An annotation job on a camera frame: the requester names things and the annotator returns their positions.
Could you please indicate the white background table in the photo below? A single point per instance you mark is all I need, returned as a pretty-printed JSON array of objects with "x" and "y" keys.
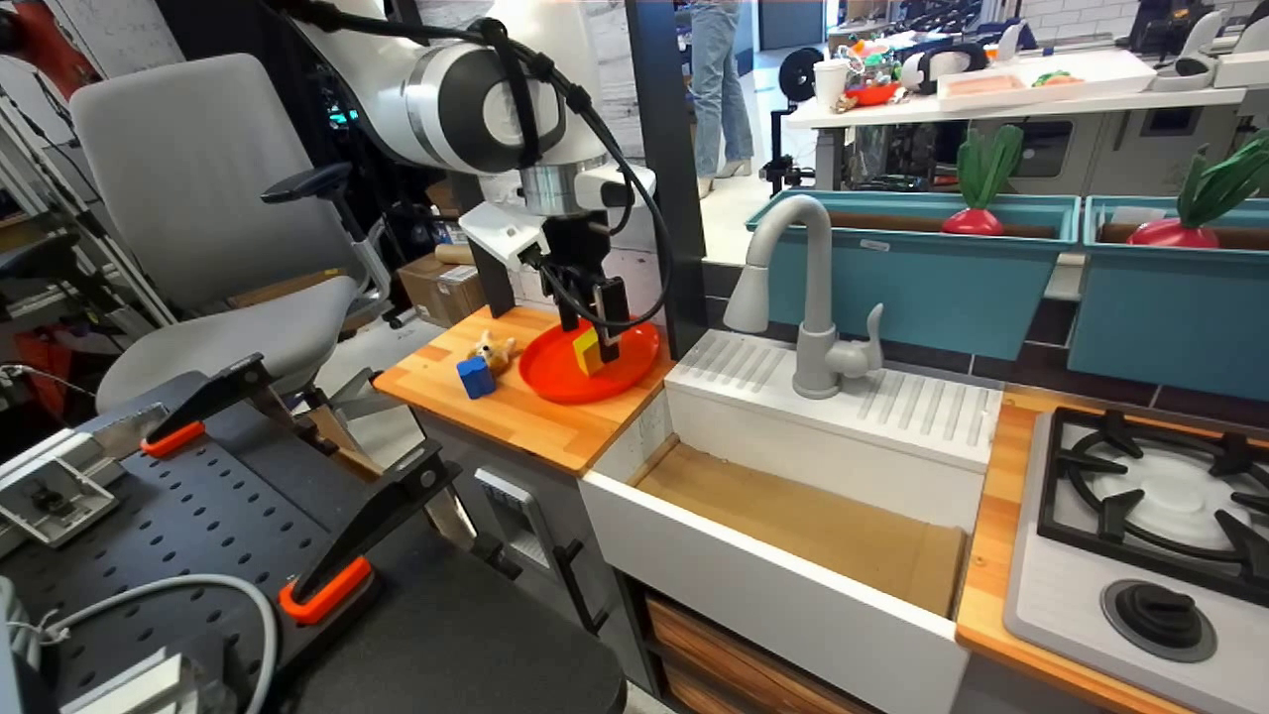
[{"x": 1033, "y": 102}]

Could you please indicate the small wooden toy figure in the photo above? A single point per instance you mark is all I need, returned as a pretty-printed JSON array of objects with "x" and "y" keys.
[{"x": 502, "y": 349}]

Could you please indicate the brown cardboard box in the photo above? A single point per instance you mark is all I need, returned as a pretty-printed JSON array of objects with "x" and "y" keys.
[{"x": 442, "y": 286}]

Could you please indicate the wooden toy kitchen unit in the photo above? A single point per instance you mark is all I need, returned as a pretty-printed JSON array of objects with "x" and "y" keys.
[{"x": 529, "y": 419}]

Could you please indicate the grey office chair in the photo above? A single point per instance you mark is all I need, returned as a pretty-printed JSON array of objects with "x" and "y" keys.
[{"x": 199, "y": 210}]

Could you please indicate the white toy sink basin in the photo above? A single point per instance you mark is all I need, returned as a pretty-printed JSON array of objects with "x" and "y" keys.
[{"x": 796, "y": 460}]

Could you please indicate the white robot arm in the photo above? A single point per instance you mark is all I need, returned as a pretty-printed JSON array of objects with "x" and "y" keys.
[{"x": 463, "y": 102}]

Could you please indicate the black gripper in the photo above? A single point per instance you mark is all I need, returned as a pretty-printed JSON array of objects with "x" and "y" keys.
[{"x": 580, "y": 261}]

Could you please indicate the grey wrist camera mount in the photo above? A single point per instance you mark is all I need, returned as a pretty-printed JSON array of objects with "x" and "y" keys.
[{"x": 502, "y": 261}]

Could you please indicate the grey toy faucet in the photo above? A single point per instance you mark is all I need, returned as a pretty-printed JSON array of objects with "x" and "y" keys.
[{"x": 814, "y": 291}]

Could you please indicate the blue block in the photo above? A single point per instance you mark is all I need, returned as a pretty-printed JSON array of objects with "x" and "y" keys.
[{"x": 472, "y": 373}]

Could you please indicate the black vertical post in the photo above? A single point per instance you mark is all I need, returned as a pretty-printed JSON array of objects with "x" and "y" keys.
[{"x": 668, "y": 172}]

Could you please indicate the black perforated board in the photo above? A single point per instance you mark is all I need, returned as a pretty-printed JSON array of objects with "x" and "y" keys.
[{"x": 174, "y": 530}]

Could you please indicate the orange plate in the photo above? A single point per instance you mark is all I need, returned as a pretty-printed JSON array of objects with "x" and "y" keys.
[{"x": 558, "y": 369}]

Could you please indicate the red bowl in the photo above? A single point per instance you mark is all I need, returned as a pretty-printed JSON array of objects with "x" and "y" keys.
[{"x": 873, "y": 94}]

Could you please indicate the teal planter box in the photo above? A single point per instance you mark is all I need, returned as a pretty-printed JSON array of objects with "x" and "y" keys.
[
  {"x": 1176, "y": 320},
  {"x": 914, "y": 284}
]

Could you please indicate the aluminium profile with bracket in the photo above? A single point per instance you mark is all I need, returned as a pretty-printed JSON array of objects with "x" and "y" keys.
[
  {"x": 134, "y": 685},
  {"x": 53, "y": 500}
]

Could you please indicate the standing person in jeans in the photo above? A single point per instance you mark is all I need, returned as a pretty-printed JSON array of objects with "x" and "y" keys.
[{"x": 721, "y": 80}]

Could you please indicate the yellow block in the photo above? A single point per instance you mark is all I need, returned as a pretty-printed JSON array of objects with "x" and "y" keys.
[{"x": 586, "y": 349}]

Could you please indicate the red toy radish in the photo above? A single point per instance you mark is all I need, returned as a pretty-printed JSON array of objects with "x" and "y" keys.
[
  {"x": 1202, "y": 201},
  {"x": 981, "y": 180}
]

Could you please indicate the grey toy stove top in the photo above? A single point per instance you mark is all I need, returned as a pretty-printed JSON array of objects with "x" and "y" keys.
[{"x": 1164, "y": 530}]

